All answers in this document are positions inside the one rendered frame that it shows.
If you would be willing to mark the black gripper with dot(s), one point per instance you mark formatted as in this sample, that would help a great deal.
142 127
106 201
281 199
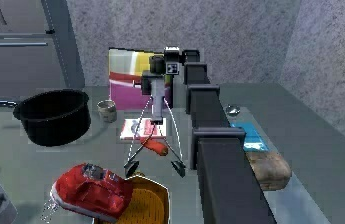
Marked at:
158 87

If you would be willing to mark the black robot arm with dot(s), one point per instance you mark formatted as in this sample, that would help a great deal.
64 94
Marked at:
226 173

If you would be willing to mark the red white book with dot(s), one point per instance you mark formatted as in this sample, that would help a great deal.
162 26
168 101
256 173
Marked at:
130 130

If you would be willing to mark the small grey cup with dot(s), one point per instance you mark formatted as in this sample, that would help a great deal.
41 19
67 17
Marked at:
107 111

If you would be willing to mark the colourful striped box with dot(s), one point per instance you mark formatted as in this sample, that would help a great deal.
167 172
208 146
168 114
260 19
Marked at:
126 83

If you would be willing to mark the yellow ribbed bowl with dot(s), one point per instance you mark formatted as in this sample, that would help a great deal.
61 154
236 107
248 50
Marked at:
146 203

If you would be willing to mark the small silver round dish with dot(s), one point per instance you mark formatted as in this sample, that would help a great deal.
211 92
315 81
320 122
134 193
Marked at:
232 109

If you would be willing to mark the black cooking pot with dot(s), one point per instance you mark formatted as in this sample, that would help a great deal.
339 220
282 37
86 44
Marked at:
54 118

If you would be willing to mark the brown bread loaf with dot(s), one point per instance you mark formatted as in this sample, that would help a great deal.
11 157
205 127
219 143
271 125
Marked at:
270 170

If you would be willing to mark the grey fridge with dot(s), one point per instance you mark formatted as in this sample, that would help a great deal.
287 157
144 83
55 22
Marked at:
23 63

